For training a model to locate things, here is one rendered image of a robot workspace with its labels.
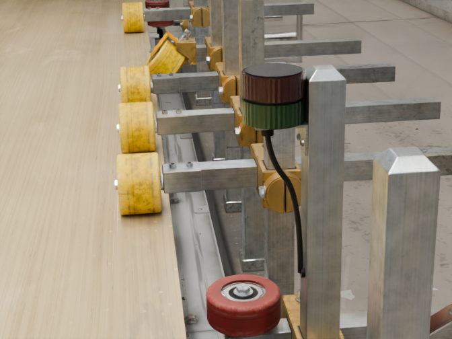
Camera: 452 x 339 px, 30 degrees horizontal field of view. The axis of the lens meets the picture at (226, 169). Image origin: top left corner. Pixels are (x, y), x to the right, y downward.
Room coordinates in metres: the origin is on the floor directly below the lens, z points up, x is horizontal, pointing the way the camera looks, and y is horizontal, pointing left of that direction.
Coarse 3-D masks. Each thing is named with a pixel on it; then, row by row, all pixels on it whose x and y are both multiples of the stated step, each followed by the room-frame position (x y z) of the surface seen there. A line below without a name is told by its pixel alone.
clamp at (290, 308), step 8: (288, 296) 0.85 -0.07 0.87; (296, 296) 0.85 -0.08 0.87; (288, 304) 0.83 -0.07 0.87; (296, 304) 0.83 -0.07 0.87; (288, 312) 0.82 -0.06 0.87; (296, 312) 0.82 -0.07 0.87; (288, 320) 0.81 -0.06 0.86; (296, 320) 0.80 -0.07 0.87; (296, 328) 0.78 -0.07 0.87; (296, 336) 0.77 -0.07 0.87
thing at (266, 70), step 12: (252, 72) 0.76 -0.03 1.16; (264, 72) 0.76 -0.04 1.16; (276, 72) 0.75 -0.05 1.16; (288, 72) 0.75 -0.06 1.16; (300, 72) 0.75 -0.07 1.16; (264, 132) 0.76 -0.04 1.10; (300, 132) 0.77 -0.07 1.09; (300, 144) 0.76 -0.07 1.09; (276, 168) 0.76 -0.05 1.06; (288, 180) 0.76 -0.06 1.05; (300, 228) 0.76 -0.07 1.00; (300, 240) 0.76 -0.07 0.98; (300, 252) 0.76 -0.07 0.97; (300, 264) 0.76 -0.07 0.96
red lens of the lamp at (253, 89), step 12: (252, 84) 0.74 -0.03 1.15; (264, 84) 0.74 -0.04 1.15; (276, 84) 0.73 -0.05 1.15; (288, 84) 0.74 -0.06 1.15; (300, 84) 0.75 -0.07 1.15; (252, 96) 0.74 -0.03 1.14; (264, 96) 0.74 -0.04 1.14; (276, 96) 0.73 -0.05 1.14; (288, 96) 0.74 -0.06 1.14; (300, 96) 0.75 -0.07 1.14
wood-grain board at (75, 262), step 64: (0, 0) 2.91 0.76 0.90; (64, 0) 2.87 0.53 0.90; (128, 0) 2.84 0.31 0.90; (0, 64) 1.94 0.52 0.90; (64, 64) 1.92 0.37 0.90; (128, 64) 1.90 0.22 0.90; (0, 128) 1.43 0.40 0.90; (64, 128) 1.42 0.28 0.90; (0, 192) 1.12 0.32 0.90; (64, 192) 1.11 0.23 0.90; (0, 256) 0.91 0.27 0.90; (64, 256) 0.91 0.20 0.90; (128, 256) 0.90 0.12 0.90; (0, 320) 0.76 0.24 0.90; (64, 320) 0.76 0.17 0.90; (128, 320) 0.76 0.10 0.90
